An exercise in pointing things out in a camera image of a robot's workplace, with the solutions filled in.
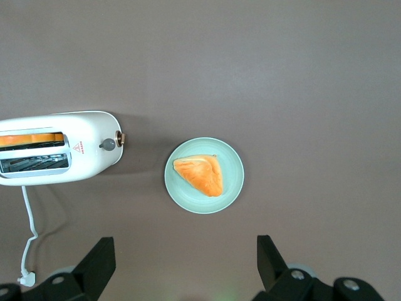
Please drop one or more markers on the copper toaster dial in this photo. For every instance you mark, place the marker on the copper toaster dial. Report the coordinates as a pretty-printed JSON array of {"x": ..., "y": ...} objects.
[{"x": 120, "y": 139}]

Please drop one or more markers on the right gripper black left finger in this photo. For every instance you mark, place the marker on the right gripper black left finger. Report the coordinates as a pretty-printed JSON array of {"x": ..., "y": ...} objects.
[{"x": 94, "y": 269}]

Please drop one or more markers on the toast slice in toaster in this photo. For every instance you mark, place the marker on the toast slice in toaster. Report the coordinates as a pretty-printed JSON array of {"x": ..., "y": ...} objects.
[{"x": 31, "y": 139}]

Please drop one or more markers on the light green round plate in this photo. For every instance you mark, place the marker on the light green round plate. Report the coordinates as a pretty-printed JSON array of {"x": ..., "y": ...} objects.
[{"x": 233, "y": 175}]

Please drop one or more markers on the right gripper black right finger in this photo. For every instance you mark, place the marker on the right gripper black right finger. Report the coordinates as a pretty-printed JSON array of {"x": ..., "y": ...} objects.
[{"x": 272, "y": 269}]

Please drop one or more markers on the triangular orange bread piece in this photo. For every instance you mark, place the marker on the triangular orange bread piece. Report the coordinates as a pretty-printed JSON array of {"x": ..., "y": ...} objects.
[{"x": 203, "y": 175}]

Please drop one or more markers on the grey toaster lever knob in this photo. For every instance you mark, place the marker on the grey toaster lever knob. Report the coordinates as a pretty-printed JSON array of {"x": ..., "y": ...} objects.
[{"x": 108, "y": 144}]

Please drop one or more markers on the white two-slot toaster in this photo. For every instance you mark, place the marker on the white two-slot toaster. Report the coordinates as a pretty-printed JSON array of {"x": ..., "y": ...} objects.
[{"x": 87, "y": 156}]

